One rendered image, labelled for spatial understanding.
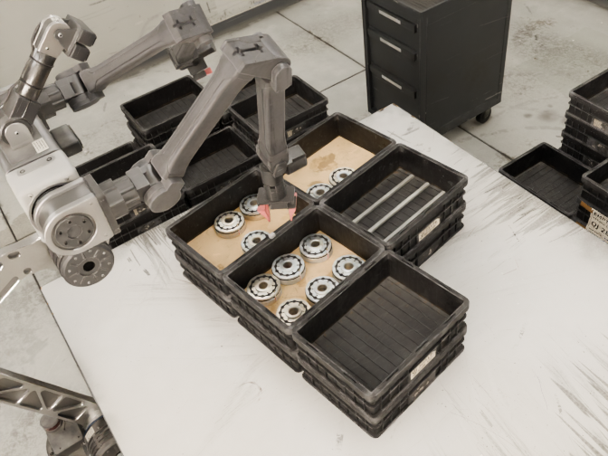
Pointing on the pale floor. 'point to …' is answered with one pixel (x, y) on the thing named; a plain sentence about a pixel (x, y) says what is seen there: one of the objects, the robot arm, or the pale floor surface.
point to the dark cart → (436, 58)
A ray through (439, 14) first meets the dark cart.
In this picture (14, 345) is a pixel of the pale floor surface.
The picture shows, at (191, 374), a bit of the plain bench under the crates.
